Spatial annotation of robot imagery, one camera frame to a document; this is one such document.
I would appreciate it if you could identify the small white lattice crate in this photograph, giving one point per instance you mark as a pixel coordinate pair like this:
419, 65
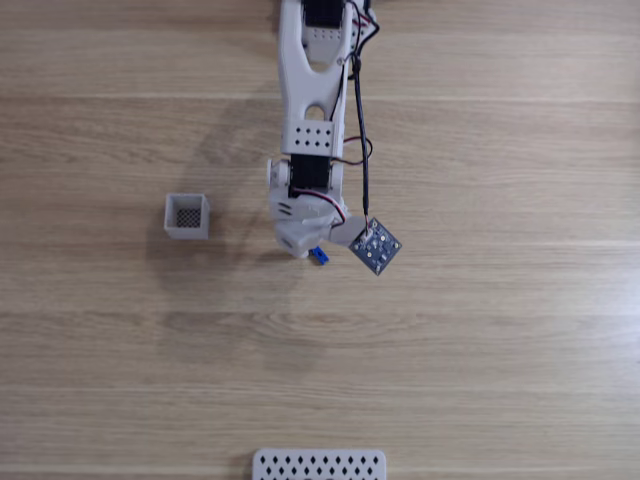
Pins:
186, 217

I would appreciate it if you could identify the blue clothes peg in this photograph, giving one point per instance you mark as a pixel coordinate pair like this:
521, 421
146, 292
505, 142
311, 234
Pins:
321, 256

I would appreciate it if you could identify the white perforated plate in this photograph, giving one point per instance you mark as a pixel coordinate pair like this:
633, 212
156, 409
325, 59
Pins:
320, 467

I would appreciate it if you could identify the black camera circuit board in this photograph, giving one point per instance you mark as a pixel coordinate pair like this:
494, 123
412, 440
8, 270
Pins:
376, 246

